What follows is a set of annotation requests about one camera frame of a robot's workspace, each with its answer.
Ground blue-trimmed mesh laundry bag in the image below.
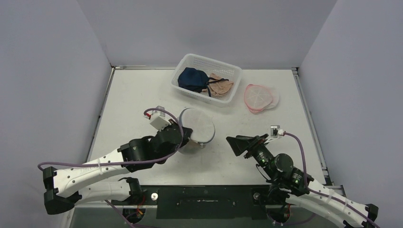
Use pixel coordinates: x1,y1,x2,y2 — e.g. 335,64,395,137
179,108,216,154

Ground pink-trimmed mesh laundry bag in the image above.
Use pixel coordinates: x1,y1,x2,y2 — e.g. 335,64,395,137
243,84,280,114

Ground beige bra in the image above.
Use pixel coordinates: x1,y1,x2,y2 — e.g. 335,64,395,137
202,73,234,97

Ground navy blue bra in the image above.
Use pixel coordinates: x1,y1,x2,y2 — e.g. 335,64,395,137
177,67,229,97

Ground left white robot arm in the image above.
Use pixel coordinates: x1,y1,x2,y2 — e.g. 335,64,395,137
42,123,193,215

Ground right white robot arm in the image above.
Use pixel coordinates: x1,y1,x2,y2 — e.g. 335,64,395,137
226,132,379,228

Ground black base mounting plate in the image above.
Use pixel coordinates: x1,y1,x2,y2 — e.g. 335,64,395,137
112,185,286,220

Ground white perforated plastic basket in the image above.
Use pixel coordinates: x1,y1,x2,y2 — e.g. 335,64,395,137
171,53,242,107

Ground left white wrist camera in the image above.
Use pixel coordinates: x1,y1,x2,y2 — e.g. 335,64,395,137
150,106,170,131

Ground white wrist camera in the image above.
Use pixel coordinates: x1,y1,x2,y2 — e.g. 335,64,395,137
150,106,170,131
268,125,285,142

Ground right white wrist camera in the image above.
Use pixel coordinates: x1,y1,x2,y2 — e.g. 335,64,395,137
268,125,285,142

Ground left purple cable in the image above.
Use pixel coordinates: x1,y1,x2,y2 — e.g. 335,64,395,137
38,108,184,172

